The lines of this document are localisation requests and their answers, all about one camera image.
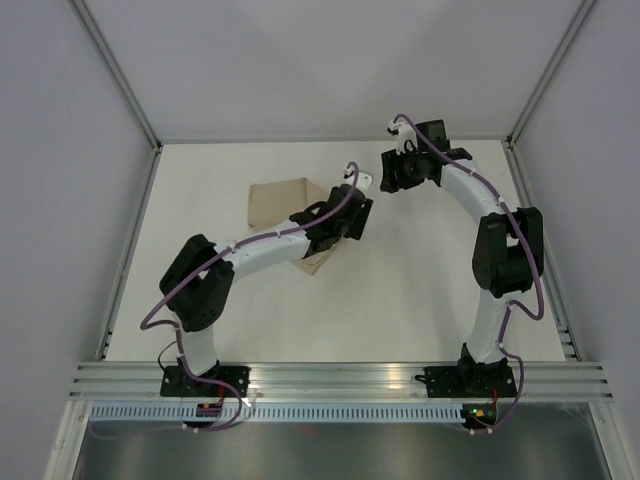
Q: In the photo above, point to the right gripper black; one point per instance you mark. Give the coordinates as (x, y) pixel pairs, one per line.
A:
(392, 162)

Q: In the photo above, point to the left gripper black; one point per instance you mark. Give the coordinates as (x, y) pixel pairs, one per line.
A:
(356, 229)

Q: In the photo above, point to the beige cloth napkin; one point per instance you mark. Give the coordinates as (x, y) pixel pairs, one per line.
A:
(269, 204)

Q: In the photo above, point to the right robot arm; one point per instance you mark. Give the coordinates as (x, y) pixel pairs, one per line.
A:
(508, 255)

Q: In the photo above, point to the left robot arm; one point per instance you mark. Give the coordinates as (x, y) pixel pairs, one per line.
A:
(197, 283)

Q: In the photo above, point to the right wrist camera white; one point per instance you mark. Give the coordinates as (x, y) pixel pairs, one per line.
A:
(404, 136)

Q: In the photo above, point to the right aluminium frame post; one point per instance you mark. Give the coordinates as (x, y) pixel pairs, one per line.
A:
(569, 36)

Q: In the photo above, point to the aluminium frame post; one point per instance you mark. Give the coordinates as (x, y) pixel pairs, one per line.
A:
(569, 36)
(89, 23)

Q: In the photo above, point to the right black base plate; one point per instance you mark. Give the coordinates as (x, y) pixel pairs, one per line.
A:
(474, 381)

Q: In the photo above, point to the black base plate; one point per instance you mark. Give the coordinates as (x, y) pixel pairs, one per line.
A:
(474, 381)
(223, 381)

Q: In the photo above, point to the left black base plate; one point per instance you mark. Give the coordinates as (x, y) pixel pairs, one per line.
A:
(223, 381)

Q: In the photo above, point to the aluminium rail front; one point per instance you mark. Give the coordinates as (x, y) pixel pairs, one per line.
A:
(339, 382)

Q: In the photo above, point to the left aluminium frame post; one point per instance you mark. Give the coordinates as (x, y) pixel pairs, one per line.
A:
(89, 23)

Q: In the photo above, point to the white slotted cable duct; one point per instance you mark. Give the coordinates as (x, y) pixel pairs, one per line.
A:
(266, 412)

